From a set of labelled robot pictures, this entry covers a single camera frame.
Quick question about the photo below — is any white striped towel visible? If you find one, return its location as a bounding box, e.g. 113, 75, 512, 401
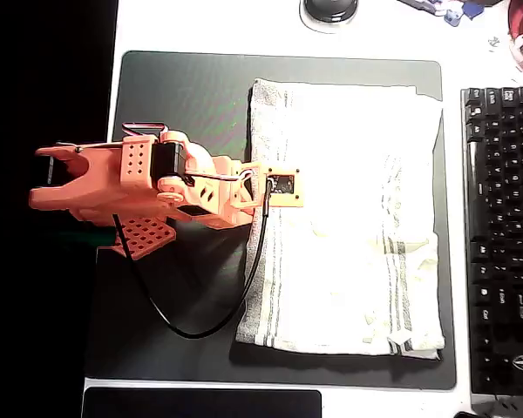
234, 78, 446, 361

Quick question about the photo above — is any orange perforated arm base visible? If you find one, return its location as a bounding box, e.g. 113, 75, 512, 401
98, 215, 178, 262

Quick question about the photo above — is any black desk mat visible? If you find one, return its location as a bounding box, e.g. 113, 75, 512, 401
83, 51, 458, 392

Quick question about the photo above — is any black flat pad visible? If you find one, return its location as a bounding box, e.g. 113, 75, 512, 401
81, 387, 323, 418

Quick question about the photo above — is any round dark dome object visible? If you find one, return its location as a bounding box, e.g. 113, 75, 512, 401
299, 0, 359, 34

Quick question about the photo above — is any black computer keyboard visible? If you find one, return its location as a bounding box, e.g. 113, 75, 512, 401
460, 85, 523, 398

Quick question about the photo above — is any white purple small item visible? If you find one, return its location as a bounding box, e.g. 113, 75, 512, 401
396, 0, 446, 17

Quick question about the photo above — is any blue small item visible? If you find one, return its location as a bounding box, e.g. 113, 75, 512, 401
443, 2, 486, 28

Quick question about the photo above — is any orange gripper camera mount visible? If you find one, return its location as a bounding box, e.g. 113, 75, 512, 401
239, 161, 306, 209

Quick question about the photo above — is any red white servo wire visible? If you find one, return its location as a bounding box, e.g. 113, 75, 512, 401
120, 122, 170, 136

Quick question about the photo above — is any black camera cable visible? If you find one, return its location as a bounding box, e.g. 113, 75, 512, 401
112, 178, 275, 340

